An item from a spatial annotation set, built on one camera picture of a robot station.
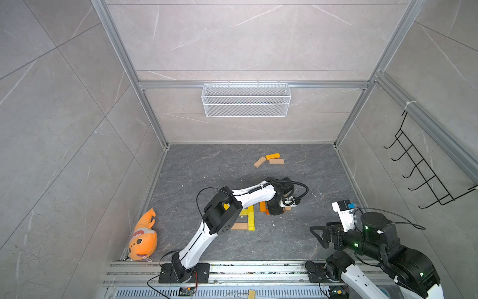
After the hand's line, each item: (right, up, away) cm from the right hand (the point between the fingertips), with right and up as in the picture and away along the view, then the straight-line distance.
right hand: (322, 227), depth 63 cm
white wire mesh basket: (-26, +56, +37) cm, 72 cm away
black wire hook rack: (+37, +17, -1) cm, 41 cm away
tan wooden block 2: (-7, +22, +46) cm, 52 cm away
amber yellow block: (-7, +26, +51) cm, 57 cm away
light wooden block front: (-5, -1, +27) cm, 27 cm away
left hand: (-10, 0, +28) cm, 30 cm away
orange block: (-18, 0, +27) cm, 32 cm away
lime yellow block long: (-27, -3, +27) cm, 38 cm away
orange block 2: (-16, 0, +19) cm, 25 cm away
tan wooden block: (-29, -8, +23) cm, 38 cm away
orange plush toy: (-68, -9, +10) cm, 69 cm away
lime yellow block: (-24, -6, +23) cm, 33 cm away
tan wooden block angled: (-18, +22, +47) cm, 55 cm away
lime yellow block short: (-24, -1, +27) cm, 36 cm away
